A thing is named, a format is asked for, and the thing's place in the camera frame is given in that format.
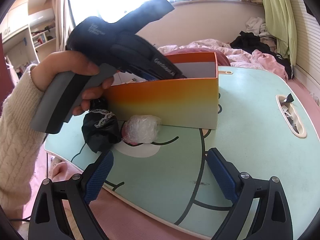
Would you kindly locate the black clothes pile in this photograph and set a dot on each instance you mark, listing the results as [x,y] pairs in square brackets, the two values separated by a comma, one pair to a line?
[249,42]

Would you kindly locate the white wall shelf unit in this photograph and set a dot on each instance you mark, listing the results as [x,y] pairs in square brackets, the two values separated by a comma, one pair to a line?
[22,33]

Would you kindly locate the orange gradient cardboard box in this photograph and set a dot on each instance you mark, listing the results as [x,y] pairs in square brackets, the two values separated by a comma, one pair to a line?
[189,102]

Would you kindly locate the white clothes pile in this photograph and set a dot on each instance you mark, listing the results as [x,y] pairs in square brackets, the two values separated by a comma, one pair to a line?
[257,26]

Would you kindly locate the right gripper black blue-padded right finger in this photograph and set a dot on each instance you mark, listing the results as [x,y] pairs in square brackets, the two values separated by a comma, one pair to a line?
[272,219]

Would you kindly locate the clear plastic ball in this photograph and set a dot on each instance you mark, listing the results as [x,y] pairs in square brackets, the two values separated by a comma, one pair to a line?
[140,129]

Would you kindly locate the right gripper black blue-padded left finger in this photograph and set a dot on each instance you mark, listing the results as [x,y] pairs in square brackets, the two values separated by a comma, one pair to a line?
[48,219]

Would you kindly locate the dark red round cushion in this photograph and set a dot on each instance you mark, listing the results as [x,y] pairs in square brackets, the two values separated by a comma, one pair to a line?
[221,58]

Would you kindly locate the mint green cartoon lap table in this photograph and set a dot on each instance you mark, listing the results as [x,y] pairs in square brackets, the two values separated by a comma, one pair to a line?
[166,190]

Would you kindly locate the black clip in table slot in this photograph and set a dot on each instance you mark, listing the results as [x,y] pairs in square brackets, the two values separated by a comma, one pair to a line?
[288,99]

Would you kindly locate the light green curtain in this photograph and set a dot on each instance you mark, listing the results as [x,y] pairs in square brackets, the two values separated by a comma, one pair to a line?
[280,23]

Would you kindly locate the black lace-trimmed fabric pouch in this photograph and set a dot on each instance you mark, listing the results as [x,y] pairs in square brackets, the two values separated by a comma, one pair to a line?
[100,127]

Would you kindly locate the beige window curtain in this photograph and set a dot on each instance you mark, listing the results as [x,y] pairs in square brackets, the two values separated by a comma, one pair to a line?
[63,23]

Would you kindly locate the cream knit sweater forearm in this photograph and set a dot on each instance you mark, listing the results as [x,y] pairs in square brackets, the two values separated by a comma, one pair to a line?
[20,145]

